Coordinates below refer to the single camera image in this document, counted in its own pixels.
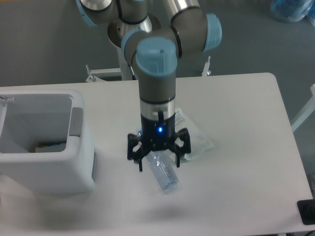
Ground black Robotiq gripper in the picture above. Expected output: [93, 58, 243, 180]
[127, 114, 191, 172]

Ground clear crushed plastic bottle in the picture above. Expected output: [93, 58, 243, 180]
[142, 150, 179, 195]

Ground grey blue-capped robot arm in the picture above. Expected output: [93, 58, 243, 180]
[77, 0, 222, 165]

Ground white trash can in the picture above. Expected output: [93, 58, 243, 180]
[0, 89, 95, 194]

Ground white plastic medical packaging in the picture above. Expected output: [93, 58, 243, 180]
[175, 107, 214, 161]

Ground black device at table edge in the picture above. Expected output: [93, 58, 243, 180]
[297, 199, 315, 225]

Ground blue plastic bag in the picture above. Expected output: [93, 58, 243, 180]
[270, 0, 315, 23]

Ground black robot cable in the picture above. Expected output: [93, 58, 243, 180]
[127, 62, 137, 81]

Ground white metal base frame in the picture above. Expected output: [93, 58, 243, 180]
[85, 56, 212, 83]

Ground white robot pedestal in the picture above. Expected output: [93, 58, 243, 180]
[107, 13, 161, 81]

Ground white frame leg right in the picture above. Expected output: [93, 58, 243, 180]
[290, 84, 315, 132]

